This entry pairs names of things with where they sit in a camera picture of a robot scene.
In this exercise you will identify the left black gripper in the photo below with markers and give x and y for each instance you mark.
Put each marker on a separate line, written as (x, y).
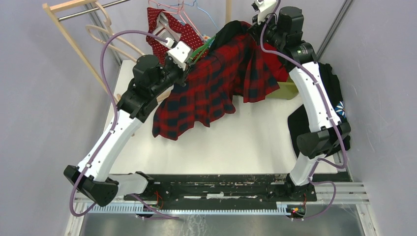
(181, 73)

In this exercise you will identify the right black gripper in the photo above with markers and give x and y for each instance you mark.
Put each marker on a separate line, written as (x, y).
(258, 28)

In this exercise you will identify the green hanger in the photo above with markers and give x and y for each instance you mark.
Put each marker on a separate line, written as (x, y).
(201, 51)

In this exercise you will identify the red plaid shirt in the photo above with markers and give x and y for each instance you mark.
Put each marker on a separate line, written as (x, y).
(233, 66)

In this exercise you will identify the wooden hanger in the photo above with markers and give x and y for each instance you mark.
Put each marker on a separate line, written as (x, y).
(103, 30)

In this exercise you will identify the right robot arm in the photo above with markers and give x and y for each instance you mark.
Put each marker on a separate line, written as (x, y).
(279, 32)

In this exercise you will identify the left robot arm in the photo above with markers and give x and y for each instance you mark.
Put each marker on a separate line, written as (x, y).
(92, 175)

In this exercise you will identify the pink hanger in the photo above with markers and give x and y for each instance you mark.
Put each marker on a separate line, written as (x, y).
(177, 9)

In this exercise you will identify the red polka dot garment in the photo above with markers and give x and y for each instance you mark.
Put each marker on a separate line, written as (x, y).
(164, 25)

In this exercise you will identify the blue floral garment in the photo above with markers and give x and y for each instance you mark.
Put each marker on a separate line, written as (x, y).
(207, 37)

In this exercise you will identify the green plastic basket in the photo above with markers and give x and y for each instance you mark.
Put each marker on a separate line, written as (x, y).
(287, 91)

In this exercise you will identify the black garment with flower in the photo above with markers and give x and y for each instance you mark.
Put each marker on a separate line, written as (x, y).
(298, 120)

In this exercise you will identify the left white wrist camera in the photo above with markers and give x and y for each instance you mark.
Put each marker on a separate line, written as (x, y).
(179, 52)

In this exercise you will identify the blue wire hanger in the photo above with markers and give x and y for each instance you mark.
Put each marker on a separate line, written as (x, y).
(196, 16)

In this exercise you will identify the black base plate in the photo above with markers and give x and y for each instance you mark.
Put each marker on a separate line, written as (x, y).
(224, 192)

